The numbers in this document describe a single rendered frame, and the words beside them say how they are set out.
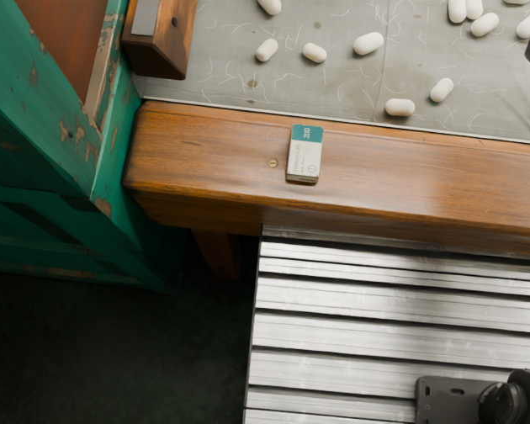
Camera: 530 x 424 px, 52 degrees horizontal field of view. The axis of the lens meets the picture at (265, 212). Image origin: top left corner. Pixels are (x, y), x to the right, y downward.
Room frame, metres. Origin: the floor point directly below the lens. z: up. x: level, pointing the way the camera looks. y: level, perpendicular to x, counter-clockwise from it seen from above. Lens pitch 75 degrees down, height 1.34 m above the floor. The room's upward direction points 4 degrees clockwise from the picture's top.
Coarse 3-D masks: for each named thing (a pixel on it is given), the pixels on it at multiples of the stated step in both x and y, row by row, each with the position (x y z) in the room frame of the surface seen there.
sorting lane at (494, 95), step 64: (256, 0) 0.44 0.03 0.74; (320, 0) 0.45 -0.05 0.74; (384, 0) 0.46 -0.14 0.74; (448, 0) 0.46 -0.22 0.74; (192, 64) 0.35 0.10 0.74; (256, 64) 0.35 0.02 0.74; (320, 64) 0.36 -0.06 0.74; (384, 64) 0.36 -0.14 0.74; (448, 64) 0.37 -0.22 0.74; (512, 64) 0.37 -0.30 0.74; (448, 128) 0.28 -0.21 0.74; (512, 128) 0.29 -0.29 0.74
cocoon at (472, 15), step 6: (468, 0) 0.45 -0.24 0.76; (474, 0) 0.45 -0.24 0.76; (480, 0) 0.45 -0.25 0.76; (468, 6) 0.44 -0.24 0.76; (474, 6) 0.44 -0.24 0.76; (480, 6) 0.44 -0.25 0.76; (468, 12) 0.44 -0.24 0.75; (474, 12) 0.43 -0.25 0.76; (480, 12) 0.43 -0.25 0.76; (474, 18) 0.43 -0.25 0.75
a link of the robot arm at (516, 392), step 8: (504, 384) -0.01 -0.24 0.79; (512, 384) -0.01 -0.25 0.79; (520, 384) -0.01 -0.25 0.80; (496, 392) -0.02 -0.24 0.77; (504, 392) -0.01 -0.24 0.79; (512, 392) -0.01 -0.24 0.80; (520, 392) -0.01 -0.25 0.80; (496, 400) -0.02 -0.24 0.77; (504, 400) -0.02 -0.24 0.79; (512, 400) -0.02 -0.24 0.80; (520, 400) -0.02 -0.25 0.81; (496, 408) -0.03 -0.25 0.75; (504, 408) -0.03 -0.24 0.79; (512, 408) -0.03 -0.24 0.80; (520, 408) -0.03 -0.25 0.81; (496, 416) -0.04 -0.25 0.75; (504, 416) -0.04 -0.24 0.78; (512, 416) -0.04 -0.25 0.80; (520, 416) -0.04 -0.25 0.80
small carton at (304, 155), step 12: (300, 132) 0.25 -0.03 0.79; (312, 132) 0.25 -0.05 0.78; (300, 144) 0.23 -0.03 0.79; (312, 144) 0.23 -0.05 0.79; (300, 156) 0.22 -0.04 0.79; (312, 156) 0.22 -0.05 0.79; (288, 168) 0.20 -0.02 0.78; (300, 168) 0.20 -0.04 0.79; (312, 168) 0.20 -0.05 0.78; (300, 180) 0.20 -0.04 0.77; (312, 180) 0.19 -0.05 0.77
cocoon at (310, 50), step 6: (306, 48) 0.37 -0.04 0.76; (312, 48) 0.37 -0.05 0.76; (318, 48) 0.37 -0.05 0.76; (306, 54) 0.36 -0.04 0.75; (312, 54) 0.36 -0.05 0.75; (318, 54) 0.36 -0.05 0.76; (324, 54) 0.36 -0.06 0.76; (312, 60) 0.36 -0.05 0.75; (318, 60) 0.36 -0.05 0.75; (324, 60) 0.36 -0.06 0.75
